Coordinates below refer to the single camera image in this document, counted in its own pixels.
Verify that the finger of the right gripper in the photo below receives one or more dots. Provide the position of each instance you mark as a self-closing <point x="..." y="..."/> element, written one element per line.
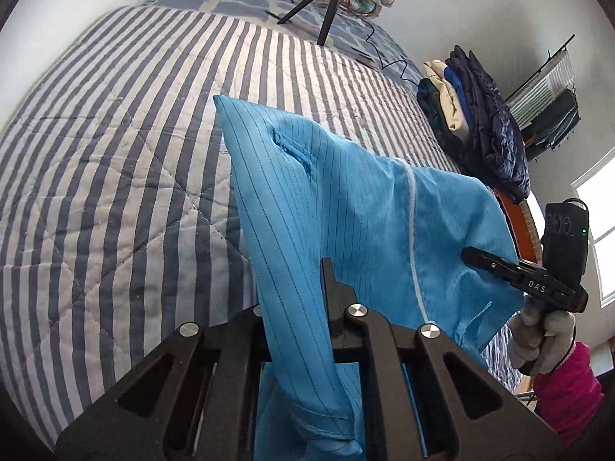
<point x="522" y="275"/>

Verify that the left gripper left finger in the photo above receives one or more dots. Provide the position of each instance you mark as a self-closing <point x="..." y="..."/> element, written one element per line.
<point x="259" y="351"/>

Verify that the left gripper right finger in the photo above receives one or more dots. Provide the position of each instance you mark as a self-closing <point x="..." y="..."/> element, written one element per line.
<point x="343" y="311"/>

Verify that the blue work garment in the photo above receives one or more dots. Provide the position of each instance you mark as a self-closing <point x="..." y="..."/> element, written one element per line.
<point x="394" y="233"/>

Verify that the pink right sleeve forearm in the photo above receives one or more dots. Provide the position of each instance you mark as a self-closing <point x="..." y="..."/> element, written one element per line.
<point x="570" y="395"/>

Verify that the dark hanging clothes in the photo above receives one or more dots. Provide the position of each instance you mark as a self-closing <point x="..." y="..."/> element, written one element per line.
<point x="551" y="126"/>

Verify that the black clothes rack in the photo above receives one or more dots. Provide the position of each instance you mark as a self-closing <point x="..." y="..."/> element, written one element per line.
<point x="545" y="106"/>

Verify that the right hand white glove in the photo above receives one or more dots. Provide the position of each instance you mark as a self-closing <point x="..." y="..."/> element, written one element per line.
<point x="542" y="339"/>

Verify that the orange cardboard box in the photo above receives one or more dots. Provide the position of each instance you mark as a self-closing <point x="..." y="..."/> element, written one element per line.
<point x="522" y="227"/>

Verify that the dark navy down jacket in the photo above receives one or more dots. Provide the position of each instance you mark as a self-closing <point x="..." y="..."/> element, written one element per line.
<point x="495" y="151"/>

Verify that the dark green folded garment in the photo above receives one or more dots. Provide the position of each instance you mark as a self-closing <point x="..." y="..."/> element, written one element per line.
<point x="428" y="98"/>

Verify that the cream folded garment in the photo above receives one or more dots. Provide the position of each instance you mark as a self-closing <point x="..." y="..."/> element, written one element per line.
<point x="449" y="100"/>

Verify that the striped blue white quilt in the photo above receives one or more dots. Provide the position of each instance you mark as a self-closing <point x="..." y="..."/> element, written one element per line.
<point x="118" y="216"/>

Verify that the striped hanging towel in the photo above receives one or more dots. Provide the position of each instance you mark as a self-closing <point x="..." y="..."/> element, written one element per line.
<point x="542" y="88"/>

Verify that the blue checked bed sheet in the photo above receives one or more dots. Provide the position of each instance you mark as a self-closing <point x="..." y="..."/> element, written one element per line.
<point x="360" y="39"/>

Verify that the window with white frame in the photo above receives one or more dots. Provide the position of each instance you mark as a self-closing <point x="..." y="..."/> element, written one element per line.
<point x="597" y="189"/>

